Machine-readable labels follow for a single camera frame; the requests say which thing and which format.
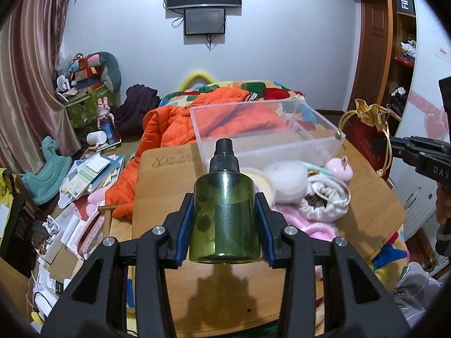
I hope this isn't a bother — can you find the red velvet pouch gold ribbon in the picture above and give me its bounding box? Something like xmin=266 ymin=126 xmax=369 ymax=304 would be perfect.
xmin=338 ymin=99 xmax=393 ymax=179

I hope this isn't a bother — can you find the pink knitted cloth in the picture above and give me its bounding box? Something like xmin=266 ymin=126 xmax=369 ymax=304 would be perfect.
xmin=272 ymin=204 xmax=339 ymax=241

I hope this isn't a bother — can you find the pink round piggy container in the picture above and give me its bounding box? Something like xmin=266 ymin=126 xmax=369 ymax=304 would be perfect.
xmin=324 ymin=156 xmax=354 ymax=184

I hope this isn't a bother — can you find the white drawstring cloth bag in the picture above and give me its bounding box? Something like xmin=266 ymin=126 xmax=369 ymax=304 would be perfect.
xmin=298 ymin=174 xmax=351 ymax=223

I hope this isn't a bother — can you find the white round jar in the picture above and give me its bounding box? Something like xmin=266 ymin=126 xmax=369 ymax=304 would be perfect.
xmin=263 ymin=161 xmax=308 ymax=204

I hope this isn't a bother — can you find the green glass bottle black cap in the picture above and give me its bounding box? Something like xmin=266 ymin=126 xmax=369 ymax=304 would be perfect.
xmin=189 ymin=138 xmax=261 ymax=264

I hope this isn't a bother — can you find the cream jar purple label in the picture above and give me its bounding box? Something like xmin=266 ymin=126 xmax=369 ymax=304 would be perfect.
xmin=241 ymin=167 xmax=275 ymax=208

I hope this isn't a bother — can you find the wooden wardrobe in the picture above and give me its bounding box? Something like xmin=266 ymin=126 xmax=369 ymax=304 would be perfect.
xmin=346 ymin=0 xmax=417 ymax=119

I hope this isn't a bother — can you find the teal rocking horse toy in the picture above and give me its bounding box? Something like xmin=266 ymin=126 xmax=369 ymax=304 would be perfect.
xmin=21 ymin=136 xmax=73 ymax=205

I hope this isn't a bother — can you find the pile of papers and books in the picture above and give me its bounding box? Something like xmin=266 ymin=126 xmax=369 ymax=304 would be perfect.
xmin=57 ymin=154 xmax=125 ymax=209

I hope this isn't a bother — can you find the clear plastic storage box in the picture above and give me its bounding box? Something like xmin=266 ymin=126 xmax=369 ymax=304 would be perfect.
xmin=190 ymin=98 xmax=346 ymax=170

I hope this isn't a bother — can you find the white cup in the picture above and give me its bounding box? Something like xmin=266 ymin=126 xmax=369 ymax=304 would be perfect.
xmin=86 ymin=130 xmax=107 ymax=146

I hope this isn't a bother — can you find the pink bunny figurine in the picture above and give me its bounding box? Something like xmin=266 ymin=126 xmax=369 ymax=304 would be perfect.
xmin=97 ymin=96 xmax=115 ymax=144

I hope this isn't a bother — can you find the colourful patchwork blanket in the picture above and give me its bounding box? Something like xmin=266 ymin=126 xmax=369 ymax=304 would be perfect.
xmin=159 ymin=80 xmax=305 ymax=108

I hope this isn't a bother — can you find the dark purple garment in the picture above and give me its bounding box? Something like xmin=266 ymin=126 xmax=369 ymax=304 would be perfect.
xmin=113 ymin=84 xmax=161 ymax=137

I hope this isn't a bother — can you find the green patterned storage box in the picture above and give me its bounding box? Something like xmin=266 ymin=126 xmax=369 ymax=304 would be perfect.
xmin=64 ymin=86 xmax=115 ymax=128

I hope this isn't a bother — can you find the orange puffer jacket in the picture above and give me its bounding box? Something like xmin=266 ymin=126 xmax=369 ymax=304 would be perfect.
xmin=105 ymin=86 xmax=290 ymax=219

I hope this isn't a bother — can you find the grey stuffed toy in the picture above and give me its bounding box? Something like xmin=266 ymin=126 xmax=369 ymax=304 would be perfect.
xmin=97 ymin=51 xmax=121 ymax=94

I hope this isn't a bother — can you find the yellow foam headboard arch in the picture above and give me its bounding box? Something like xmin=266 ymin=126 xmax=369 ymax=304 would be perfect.
xmin=179 ymin=70 xmax=215 ymax=92

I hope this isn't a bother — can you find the striped pink curtain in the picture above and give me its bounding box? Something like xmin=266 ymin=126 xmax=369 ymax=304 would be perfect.
xmin=1 ymin=0 xmax=80 ymax=173

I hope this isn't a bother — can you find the small wall monitor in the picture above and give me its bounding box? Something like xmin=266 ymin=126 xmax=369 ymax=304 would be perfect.
xmin=184 ymin=8 xmax=226 ymax=36

